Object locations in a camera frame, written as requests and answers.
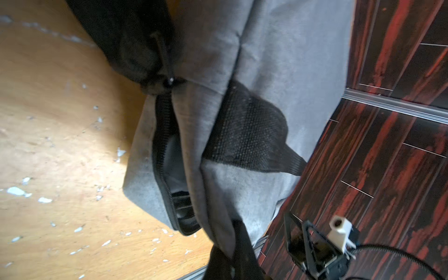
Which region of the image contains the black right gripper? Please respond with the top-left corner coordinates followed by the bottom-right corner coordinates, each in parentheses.
top-left (283, 212), bottom-right (360, 280)

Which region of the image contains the aluminium right corner post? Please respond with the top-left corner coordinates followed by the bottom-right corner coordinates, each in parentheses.
top-left (342, 89), bottom-right (448, 125)

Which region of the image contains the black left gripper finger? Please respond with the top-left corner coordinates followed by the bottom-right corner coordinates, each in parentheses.
top-left (203, 220), bottom-right (264, 280)

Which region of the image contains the grey zippered laptop bag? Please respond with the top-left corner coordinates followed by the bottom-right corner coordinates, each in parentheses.
top-left (68, 1), bottom-right (356, 258)

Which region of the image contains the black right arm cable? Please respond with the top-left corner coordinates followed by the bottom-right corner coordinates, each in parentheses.
top-left (349, 244), bottom-right (445, 280)

